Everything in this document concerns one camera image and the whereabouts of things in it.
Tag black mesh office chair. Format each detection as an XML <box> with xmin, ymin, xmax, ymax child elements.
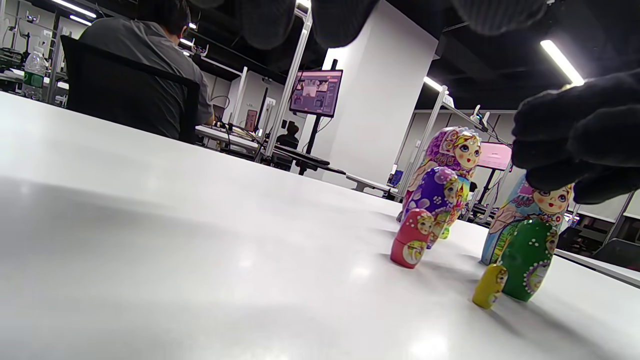
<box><xmin>60</xmin><ymin>35</ymin><xmax>201</xmax><ymax>146</ymax></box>

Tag person's left hand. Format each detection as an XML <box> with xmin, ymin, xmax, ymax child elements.
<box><xmin>187</xmin><ymin>0</ymin><xmax>548</xmax><ymax>50</ymax></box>

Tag white background desk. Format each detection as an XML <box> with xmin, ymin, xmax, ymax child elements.
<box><xmin>195</xmin><ymin>125</ymin><xmax>261</xmax><ymax>151</ymax></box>

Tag tiny yellow Russian doll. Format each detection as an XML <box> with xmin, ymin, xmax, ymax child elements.
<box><xmin>472</xmin><ymin>264</ymin><xmax>509</xmax><ymax>310</ymax></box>

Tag clear water bottle green label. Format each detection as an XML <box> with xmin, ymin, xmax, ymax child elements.
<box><xmin>22</xmin><ymin>50</ymin><xmax>48</xmax><ymax>101</ymax></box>

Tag light blue Russian doll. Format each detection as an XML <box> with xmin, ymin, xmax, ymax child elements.
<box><xmin>480</xmin><ymin>174</ymin><xmax>574</xmax><ymax>266</ymax></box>

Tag dark monitor on stand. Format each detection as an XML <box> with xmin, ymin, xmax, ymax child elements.
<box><xmin>289</xmin><ymin>59</ymin><xmax>346</xmax><ymax>176</ymax></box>

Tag pink-screen monitor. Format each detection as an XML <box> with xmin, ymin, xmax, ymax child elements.
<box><xmin>477</xmin><ymin>141</ymin><xmax>513</xmax><ymax>172</ymax></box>

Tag person's right hand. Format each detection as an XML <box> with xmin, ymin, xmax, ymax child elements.
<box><xmin>511</xmin><ymin>69</ymin><xmax>640</xmax><ymax>206</ymax></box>

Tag red Russian doll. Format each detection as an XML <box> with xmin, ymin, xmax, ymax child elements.
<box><xmin>390</xmin><ymin>208</ymin><xmax>435</xmax><ymax>269</ymax></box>

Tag purple Russian doll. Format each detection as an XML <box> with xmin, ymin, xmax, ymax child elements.
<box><xmin>404</xmin><ymin>166</ymin><xmax>471</xmax><ymax>250</ymax></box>

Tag white frame post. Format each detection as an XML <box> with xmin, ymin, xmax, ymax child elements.
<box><xmin>400</xmin><ymin>87</ymin><xmax>448</xmax><ymax>196</ymax></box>
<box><xmin>265</xmin><ymin>10</ymin><xmax>313</xmax><ymax>161</ymax></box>

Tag largest pink-purple Russian doll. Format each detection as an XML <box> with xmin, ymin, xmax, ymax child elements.
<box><xmin>396</xmin><ymin>126</ymin><xmax>482</xmax><ymax>223</ymax></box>

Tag green Russian doll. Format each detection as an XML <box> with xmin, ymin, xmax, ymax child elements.
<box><xmin>499</xmin><ymin>218</ymin><xmax>560</xmax><ymax>302</ymax></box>

